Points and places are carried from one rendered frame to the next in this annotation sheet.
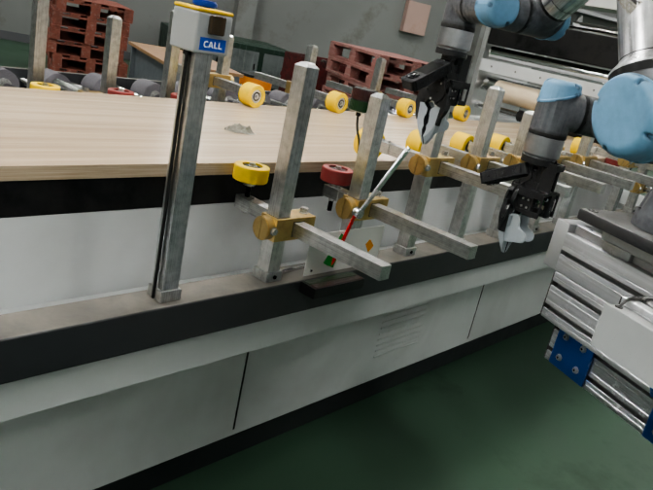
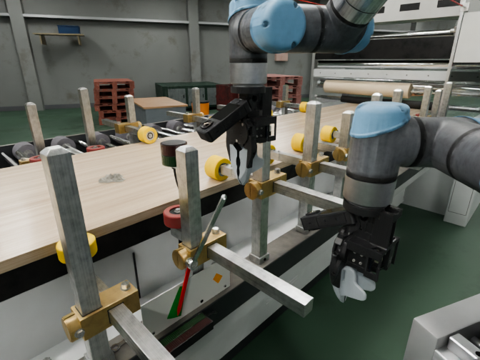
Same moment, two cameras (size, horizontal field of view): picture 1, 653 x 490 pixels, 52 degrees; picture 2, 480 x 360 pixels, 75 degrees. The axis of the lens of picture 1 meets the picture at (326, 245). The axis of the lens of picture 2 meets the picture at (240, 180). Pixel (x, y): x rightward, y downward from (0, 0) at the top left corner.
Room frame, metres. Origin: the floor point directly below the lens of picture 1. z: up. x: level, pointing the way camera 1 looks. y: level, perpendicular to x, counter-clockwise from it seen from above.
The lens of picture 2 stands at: (0.90, -0.22, 1.28)
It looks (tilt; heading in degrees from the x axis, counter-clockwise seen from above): 21 degrees down; 5
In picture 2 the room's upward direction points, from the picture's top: straight up
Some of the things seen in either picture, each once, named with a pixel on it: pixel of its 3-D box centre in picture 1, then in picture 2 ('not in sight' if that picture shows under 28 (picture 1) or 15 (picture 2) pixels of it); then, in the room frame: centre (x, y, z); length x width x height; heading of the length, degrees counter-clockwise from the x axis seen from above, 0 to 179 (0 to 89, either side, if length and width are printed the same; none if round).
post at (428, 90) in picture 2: (624, 168); (421, 126); (2.89, -1.16, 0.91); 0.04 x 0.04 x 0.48; 50
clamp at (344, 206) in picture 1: (360, 206); (199, 248); (1.55, -0.06, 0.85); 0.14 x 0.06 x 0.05; 140
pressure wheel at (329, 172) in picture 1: (333, 188); (179, 227); (1.64, 0.01, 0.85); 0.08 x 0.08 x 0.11
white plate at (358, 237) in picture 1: (346, 249); (191, 294); (1.50, -0.05, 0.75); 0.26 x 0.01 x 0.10; 140
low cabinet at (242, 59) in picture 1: (223, 60); (188, 95); (10.24, 2.07, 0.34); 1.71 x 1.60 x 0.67; 116
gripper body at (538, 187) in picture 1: (533, 187); (365, 234); (1.37, -0.39, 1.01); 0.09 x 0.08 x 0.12; 49
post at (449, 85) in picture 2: not in sight; (442, 116); (3.27, -1.48, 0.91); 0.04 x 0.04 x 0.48; 50
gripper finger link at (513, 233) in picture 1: (513, 234); (350, 289); (1.36, -0.37, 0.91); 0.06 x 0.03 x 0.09; 49
